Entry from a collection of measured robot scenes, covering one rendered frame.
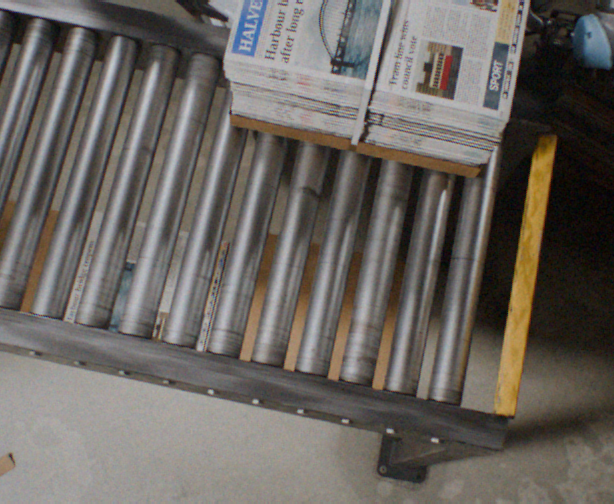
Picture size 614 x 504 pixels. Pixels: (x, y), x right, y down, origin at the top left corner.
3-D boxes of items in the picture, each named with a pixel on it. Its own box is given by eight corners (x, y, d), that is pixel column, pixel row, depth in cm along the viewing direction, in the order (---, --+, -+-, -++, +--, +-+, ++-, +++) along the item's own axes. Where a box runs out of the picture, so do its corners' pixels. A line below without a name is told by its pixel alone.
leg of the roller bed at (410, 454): (418, 445, 208) (489, 420, 143) (414, 470, 207) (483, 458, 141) (393, 439, 208) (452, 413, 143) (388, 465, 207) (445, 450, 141)
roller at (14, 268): (105, 39, 148) (100, 24, 144) (21, 323, 136) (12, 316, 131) (74, 32, 148) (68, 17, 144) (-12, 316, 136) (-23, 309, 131)
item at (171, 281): (229, 240, 218) (229, 239, 217) (200, 358, 211) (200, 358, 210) (75, 207, 219) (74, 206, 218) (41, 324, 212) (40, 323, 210)
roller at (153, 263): (224, 64, 148) (223, 50, 143) (151, 351, 136) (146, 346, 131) (194, 58, 148) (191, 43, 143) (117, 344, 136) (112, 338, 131)
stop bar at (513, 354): (556, 139, 142) (560, 134, 140) (514, 421, 131) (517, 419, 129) (535, 135, 142) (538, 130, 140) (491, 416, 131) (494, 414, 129)
